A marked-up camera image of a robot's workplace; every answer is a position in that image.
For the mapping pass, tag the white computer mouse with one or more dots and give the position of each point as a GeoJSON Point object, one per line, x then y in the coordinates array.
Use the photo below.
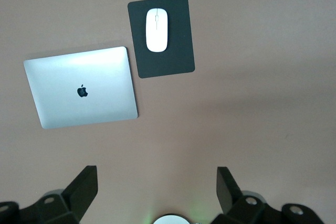
{"type": "Point", "coordinates": [157, 35]}

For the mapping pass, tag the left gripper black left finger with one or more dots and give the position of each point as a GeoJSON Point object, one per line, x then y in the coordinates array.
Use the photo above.
{"type": "Point", "coordinates": [76, 200]}

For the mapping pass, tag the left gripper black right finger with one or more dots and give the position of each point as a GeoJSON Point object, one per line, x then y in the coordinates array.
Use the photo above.
{"type": "Point", "coordinates": [232, 207]}

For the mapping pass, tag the black mouse pad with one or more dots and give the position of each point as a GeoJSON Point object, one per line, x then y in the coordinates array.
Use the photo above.
{"type": "Point", "coordinates": [164, 64]}

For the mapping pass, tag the brown table cover cloth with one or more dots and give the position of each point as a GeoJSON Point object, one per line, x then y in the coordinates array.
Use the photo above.
{"type": "Point", "coordinates": [249, 103]}

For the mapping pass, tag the silver laptop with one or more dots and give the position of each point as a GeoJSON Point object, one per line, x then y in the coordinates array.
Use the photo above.
{"type": "Point", "coordinates": [78, 74]}

